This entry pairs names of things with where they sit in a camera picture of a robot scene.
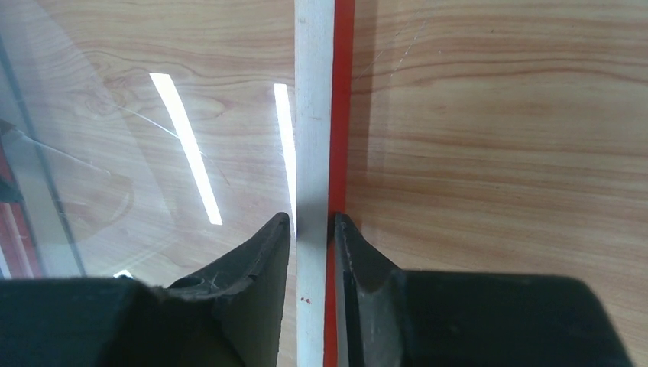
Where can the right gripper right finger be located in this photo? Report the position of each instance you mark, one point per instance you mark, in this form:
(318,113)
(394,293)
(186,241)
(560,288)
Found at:
(390,316)

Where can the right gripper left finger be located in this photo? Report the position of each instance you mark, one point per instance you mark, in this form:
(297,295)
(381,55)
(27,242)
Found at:
(228,313)

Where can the clear acrylic sheet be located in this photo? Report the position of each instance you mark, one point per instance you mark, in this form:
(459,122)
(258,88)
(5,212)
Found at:
(145,137)

